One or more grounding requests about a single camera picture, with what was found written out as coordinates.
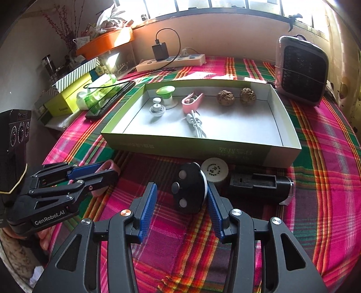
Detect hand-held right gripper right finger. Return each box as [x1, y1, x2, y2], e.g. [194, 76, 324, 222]
[207, 186, 329, 293]

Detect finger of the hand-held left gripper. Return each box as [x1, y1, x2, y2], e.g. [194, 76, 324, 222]
[28, 163, 98, 186]
[21, 169, 119, 210]

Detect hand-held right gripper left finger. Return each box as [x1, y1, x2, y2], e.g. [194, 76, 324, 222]
[32, 182, 158, 293]

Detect pink neckband earphones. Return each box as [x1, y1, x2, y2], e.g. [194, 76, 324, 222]
[90, 159, 122, 198]

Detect black round disc device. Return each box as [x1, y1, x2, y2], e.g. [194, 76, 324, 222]
[171, 162, 208, 215]

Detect small white stopper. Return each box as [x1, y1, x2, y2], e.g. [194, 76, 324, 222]
[149, 97, 167, 117]

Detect white cable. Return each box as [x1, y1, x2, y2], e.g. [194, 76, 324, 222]
[186, 110, 208, 139]

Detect green and white cardboard box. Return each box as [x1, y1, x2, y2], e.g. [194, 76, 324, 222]
[101, 79, 302, 169]

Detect pink plastic clip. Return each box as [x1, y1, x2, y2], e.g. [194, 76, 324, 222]
[181, 91, 205, 114]

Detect brown carved walnut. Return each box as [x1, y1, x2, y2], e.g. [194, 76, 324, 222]
[217, 90, 235, 107]
[240, 87, 257, 105]

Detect person's left hand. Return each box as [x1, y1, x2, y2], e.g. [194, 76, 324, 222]
[1, 225, 54, 250]

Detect black cylindrical device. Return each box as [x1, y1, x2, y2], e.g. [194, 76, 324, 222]
[228, 172, 295, 206]

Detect yellow-green box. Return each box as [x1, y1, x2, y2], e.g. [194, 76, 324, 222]
[44, 85, 93, 116]

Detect black smartphone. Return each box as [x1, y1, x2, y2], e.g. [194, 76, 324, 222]
[85, 80, 136, 119]

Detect green wet wipes pack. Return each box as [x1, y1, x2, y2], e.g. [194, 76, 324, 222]
[76, 74, 117, 111]

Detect glass jar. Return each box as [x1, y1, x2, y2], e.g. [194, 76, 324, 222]
[42, 55, 57, 79]

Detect green striped white box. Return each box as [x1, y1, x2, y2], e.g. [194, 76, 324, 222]
[51, 57, 100, 92]

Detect plaid tablecloth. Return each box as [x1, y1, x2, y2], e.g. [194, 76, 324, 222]
[42, 56, 361, 293]

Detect green top white stopper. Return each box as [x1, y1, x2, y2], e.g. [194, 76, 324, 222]
[156, 85, 179, 110]

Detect dried flower branches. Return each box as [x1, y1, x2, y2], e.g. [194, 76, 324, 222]
[41, 4, 81, 57]

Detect orange plastic tray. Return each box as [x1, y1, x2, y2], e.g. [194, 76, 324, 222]
[76, 27, 134, 60]

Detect white power strip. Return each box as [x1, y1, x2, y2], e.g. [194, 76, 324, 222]
[135, 53, 206, 72]

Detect black charger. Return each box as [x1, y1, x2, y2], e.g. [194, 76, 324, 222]
[152, 42, 169, 62]

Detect white plastic bag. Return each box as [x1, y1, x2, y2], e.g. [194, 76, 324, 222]
[96, 4, 127, 31]

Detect pink and black fan heater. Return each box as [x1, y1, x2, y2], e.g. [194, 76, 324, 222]
[274, 34, 330, 107]

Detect black charging cable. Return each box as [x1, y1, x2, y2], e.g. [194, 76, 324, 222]
[83, 27, 181, 89]

